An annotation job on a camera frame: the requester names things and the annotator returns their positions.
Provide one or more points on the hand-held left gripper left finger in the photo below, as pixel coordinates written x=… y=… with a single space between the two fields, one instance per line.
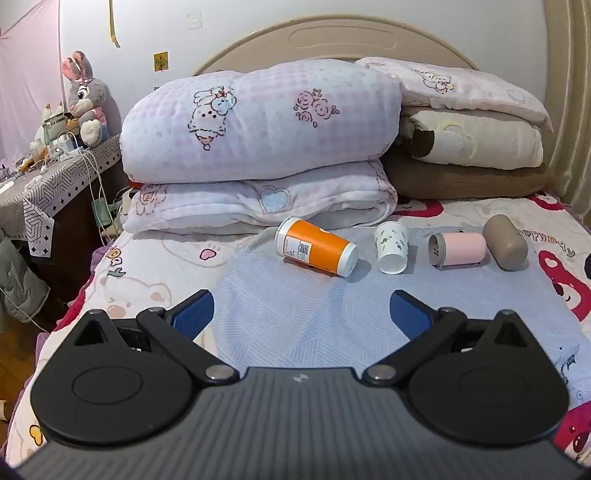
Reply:
x=194 y=314

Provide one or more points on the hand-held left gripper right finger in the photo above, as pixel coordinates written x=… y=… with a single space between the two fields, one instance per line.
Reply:
x=408 y=314

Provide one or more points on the orange cup with white rim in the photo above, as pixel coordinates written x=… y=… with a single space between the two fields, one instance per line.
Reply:
x=323 y=247

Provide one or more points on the white patterned paper cup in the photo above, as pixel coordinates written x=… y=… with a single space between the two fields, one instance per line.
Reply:
x=392 y=244

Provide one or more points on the pink cup with grey lid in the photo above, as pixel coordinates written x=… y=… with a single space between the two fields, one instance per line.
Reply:
x=464 y=249

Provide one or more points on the taupe cup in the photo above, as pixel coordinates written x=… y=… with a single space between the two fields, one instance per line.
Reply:
x=505 y=242

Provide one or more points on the pale blue textured mat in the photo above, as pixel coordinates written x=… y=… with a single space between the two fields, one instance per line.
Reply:
x=300 y=314

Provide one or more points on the pink heart print folded quilt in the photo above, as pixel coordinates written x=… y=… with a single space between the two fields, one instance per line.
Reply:
x=221 y=205

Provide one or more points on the pale green box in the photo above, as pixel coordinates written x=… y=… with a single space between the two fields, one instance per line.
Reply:
x=102 y=211

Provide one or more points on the dark wooden side table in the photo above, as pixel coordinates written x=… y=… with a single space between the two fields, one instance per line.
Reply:
x=76 y=240

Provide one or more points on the brown folded blanket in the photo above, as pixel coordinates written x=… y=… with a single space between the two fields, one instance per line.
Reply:
x=461 y=182

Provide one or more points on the grey garment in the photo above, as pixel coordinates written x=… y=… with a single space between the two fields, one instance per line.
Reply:
x=21 y=281

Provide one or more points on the side table with patterned cloth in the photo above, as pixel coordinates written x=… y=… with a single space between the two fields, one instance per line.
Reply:
x=55 y=182

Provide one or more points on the cream folded quilt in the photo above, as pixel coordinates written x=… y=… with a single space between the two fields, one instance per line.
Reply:
x=498 y=138

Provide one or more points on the pink checked folded quilt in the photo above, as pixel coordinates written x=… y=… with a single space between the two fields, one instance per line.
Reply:
x=258 y=120

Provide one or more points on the white charging device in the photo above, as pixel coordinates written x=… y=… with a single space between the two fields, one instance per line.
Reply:
x=64 y=146

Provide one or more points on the grey plush rabbit toy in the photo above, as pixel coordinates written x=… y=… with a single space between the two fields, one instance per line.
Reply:
x=85 y=99

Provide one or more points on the beige curtain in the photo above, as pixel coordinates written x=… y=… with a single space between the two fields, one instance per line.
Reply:
x=570 y=115

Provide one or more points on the beige bed headboard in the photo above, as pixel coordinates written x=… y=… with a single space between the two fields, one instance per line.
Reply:
x=341 y=39

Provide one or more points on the pink mosquito net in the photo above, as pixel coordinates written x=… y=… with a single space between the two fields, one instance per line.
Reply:
x=27 y=78

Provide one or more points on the yellow hanging ribbon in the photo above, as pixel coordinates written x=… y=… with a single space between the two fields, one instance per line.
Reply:
x=113 y=27

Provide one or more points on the yellow wall hook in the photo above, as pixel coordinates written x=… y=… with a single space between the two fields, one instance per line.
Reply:
x=160 y=62

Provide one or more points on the white wall switch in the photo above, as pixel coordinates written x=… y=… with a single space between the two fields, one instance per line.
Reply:
x=194 y=21

